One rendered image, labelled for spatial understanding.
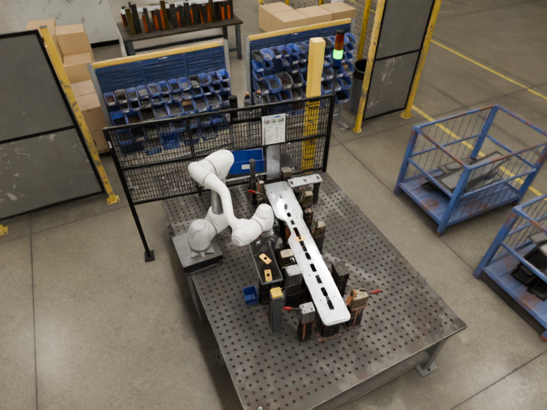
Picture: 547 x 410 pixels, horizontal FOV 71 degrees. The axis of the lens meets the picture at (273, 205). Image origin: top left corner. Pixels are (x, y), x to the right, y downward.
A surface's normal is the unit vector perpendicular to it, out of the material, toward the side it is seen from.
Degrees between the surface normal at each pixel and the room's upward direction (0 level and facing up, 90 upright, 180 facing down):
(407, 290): 0
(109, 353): 0
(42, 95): 91
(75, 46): 90
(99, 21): 90
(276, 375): 0
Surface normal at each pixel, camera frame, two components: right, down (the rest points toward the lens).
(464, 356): 0.00, -0.72
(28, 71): 0.44, 0.62
